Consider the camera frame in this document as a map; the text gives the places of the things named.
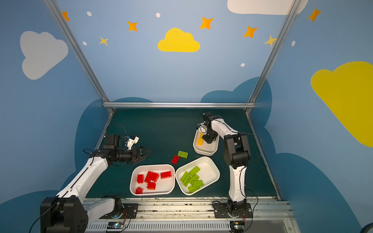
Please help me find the red lego brick small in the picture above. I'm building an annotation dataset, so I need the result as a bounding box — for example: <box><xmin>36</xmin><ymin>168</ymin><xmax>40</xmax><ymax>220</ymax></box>
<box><xmin>137</xmin><ymin>174</ymin><xmax>144</xmax><ymax>184</ymax></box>

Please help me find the red lego brick long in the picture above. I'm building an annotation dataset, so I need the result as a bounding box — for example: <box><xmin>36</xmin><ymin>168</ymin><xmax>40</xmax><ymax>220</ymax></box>
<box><xmin>144</xmin><ymin>171</ymin><xmax>153</xmax><ymax>183</ymax></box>

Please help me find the red lego round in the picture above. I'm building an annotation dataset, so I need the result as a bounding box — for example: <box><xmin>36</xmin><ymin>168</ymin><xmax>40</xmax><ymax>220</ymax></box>
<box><xmin>135</xmin><ymin>187</ymin><xmax>143</xmax><ymax>195</ymax></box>

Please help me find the green lego large brick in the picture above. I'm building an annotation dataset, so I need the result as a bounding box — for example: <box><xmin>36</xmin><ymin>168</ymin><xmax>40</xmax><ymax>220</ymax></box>
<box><xmin>189</xmin><ymin>166</ymin><xmax>200</xmax><ymax>176</ymax></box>

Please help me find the green lego brick long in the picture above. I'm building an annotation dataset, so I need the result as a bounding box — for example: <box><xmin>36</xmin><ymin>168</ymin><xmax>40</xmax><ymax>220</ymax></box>
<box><xmin>181</xmin><ymin>172</ymin><xmax>190</xmax><ymax>183</ymax></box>

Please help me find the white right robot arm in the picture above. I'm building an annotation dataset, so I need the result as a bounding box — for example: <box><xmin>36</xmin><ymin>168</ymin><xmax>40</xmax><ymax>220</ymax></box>
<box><xmin>203</xmin><ymin>112</ymin><xmax>251</xmax><ymax>217</ymax></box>

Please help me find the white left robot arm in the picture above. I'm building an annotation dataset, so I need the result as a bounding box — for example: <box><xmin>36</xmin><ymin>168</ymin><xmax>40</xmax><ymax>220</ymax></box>
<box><xmin>39</xmin><ymin>135</ymin><xmax>152</xmax><ymax>233</ymax></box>

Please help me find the white tray far right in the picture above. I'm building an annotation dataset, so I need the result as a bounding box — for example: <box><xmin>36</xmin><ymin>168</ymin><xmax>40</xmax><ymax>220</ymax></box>
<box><xmin>193</xmin><ymin>123</ymin><xmax>219</xmax><ymax>156</ymax></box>

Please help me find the white tray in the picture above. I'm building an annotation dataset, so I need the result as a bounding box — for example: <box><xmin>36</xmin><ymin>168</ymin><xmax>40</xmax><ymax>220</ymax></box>
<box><xmin>175</xmin><ymin>156</ymin><xmax>220</xmax><ymax>196</ymax></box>
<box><xmin>129</xmin><ymin>164</ymin><xmax>175</xmax><ymax>196</ymax></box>
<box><xmin>193</xmin><ymin>123</ymin><xmax>219</xmax><ymax>156</ymax></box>

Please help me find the white tray left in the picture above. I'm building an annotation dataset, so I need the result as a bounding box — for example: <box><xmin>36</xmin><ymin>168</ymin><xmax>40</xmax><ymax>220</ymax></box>
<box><xmin>129</xmin><ymin>164</ymin><xmax>175</xmax><ymax>196</ymax></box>

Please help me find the white tray middle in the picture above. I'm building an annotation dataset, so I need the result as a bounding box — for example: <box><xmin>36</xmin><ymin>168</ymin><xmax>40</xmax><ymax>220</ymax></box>
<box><xmin>175</xmin><ymin>156</ymin><xmax>220</xmax><ymax>196</ymax></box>

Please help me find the left controller board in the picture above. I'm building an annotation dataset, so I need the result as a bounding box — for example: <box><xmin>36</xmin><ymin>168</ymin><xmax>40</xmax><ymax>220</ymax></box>
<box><xmin>106</xmin><ymin>222</ymin><xmax>124</xmax><ymax>232</ymax></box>

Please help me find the controller board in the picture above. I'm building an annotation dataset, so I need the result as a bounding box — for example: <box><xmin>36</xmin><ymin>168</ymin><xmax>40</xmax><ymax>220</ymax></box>
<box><xmin>106</xmin><ymin>222</ymin><xmax>124</xmax><ymax>232</ymax></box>
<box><xmin>229</xmin><ymin>221</ymin><xmax>245</xmax><ymax>233</ymax></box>

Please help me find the right controller board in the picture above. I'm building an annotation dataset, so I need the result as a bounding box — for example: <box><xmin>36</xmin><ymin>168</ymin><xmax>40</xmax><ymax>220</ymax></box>
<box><xmin>229</xmin><ymin>221</ymin><xmax>245</xmax><ymax>233</ymax></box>

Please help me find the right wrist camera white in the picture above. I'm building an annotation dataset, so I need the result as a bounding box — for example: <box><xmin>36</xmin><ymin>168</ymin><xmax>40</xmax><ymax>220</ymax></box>
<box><xmin>197</xmin><ymin>123</ymin><xmax>206</xmax><ymax>134</ymax></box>

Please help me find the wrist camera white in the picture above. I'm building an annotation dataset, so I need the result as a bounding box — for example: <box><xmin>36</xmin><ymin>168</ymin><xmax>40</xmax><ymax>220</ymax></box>
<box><xmin>126</xmin><ymin>135</ymin><xmax>139</xmax><ymax>150</ymax></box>
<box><xmin>197</xmin><ymin>123</ymin><xmax>206</xmax><ymax>134</ymax></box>

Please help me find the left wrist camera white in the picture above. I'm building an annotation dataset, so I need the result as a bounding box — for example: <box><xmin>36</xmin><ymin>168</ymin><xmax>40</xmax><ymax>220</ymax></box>
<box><xmin>126</xmin><ymin>135</ymin><xmax>139</xmax><ymax>150</ymax></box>

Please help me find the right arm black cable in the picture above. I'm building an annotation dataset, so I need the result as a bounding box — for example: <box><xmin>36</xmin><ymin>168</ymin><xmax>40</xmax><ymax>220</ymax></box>
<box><xmin>244</xmin><ymin>132</ymin><xmax>264</xmax><ymax>160</ymax></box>

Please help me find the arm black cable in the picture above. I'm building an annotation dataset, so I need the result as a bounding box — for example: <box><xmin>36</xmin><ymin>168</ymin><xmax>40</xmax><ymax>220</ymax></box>
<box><xmin>244</xmin><ymin>132</ymin><xmax>264</xmax><ymax>160</ymax></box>
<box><xmin>28</xmin><ymin>203</ymin><xmax>59</xmax><ymax>233</ymax></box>

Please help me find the aluminium frame back crossbar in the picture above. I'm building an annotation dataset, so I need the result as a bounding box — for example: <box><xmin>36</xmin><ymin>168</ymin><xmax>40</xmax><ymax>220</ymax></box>
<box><xmin>103</xmin><ymin>102</ymin><xmax>255</xmax><ymax>109</ymax></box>

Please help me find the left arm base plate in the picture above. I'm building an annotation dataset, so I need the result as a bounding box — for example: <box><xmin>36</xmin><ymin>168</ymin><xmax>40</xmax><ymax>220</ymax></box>
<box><xmin>100</xmin><ymin>203</ymin><xmax>139</xmax><ymax>220</ymax></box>

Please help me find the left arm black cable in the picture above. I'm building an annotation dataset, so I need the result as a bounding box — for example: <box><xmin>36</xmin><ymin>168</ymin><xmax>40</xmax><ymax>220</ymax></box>
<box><xmin>28</xmin><ymin>203</ymin><xmax>59</xmax><ymax>233</ymax></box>

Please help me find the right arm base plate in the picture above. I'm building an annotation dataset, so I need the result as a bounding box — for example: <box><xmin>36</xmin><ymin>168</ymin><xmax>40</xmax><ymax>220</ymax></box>
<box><xmin>211</xmin><ymin>201</ymin><xmax>253</xmax><ymax>218</ymax></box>

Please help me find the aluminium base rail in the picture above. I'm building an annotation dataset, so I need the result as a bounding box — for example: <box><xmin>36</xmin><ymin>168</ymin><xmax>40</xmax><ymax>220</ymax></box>
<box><xmin>84</xmin><ymin>197</ymin><xmax>300</xmax><ymax>233</ymax></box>

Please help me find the aluminium frame post left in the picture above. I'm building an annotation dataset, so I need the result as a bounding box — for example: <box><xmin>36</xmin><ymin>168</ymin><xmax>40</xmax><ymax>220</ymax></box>
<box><xmin>44</xmin><ymin>0</ymin><xmax>109</xmax><ymax>103</ymax></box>

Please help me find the aluminium frame post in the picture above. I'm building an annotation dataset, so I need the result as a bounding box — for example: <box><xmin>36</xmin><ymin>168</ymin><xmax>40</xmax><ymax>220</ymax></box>
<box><xmin>245</xmin><ymin>0</ymin><xmax>302</xmax><ymax>116</ymax></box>
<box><xmin>44</xmin><ymin>0</ymin><xmax>109</xmax><ymax>103</ymax></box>

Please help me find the aluminium frame post right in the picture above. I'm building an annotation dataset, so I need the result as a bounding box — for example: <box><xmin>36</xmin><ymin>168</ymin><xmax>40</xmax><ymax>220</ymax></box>
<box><xmin>245</xmin><ymin>0</ymin><xmax>302</xmax><ymax>116</ymax></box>

